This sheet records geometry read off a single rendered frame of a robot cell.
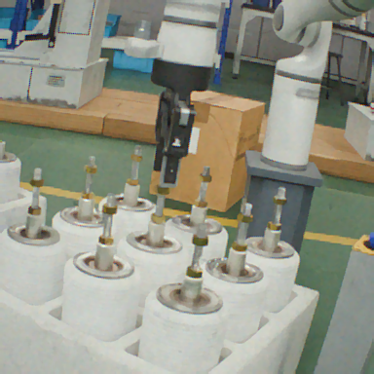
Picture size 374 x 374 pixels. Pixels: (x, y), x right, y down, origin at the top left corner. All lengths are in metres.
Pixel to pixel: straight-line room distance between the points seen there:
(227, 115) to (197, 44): 1.10
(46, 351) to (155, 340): 0.15
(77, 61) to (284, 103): 1.73
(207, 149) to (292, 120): 0.73
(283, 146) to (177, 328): 0.60
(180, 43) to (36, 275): 0.34
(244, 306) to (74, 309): 0.21
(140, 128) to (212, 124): 0.81
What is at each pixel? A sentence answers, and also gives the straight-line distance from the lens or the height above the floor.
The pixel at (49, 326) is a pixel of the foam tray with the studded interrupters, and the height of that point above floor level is 0.18.
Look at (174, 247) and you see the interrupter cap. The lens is 0.88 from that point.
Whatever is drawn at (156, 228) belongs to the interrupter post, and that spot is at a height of 0.28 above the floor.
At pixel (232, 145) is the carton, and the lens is 1.89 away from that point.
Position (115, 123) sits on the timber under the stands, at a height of 0.06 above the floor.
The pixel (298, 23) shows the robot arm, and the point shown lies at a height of 0.58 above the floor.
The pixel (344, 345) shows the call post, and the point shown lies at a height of 0.18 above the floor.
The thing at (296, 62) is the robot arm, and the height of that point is 0.50.
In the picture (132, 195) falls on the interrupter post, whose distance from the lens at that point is 1.02.
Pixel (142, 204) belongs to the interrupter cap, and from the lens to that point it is 1.04.
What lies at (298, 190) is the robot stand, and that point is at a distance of 1.22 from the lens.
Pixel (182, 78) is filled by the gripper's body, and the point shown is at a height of 0.48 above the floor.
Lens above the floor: 0.56
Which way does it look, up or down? 15 degrees down
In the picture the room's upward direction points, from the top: 9 degrees clockwise
